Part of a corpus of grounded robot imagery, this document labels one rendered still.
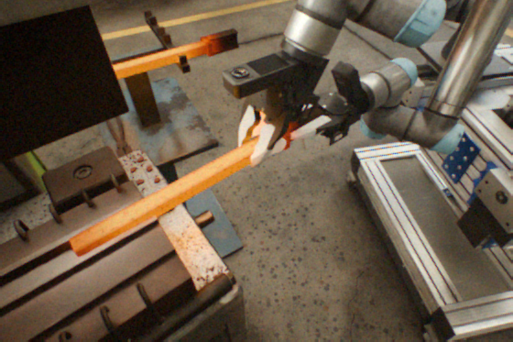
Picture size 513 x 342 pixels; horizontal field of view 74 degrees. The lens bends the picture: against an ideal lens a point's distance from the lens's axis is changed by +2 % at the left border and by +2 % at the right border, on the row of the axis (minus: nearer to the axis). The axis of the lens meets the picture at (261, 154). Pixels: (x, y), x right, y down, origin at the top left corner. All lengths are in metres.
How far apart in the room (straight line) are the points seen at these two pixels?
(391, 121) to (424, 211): 0.83
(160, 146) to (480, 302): 1.19
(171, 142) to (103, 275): 0.59
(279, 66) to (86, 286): 0.39
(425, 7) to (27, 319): 0.64
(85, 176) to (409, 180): 1.39
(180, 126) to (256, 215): 0.77
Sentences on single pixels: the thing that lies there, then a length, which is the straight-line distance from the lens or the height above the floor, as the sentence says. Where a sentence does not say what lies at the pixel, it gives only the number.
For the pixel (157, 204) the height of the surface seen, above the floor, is 1.01.
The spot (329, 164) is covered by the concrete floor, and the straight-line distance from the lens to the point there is 1.93.
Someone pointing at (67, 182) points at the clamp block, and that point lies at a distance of 0.66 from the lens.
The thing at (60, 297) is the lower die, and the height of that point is 0.99.
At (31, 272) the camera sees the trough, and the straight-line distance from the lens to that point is 0.57.
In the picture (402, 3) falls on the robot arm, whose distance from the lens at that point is 0.52.
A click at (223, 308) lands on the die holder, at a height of 0.90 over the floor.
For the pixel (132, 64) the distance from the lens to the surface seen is 0.87.
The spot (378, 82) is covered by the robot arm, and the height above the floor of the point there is 1.02.
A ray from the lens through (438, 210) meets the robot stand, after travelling 1.64.
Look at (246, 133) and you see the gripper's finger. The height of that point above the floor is 1.03.
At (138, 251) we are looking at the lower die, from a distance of 0.52.
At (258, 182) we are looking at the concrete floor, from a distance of 1.81.
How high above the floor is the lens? 1.43
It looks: 47 degrees down
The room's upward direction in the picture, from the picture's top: straight up
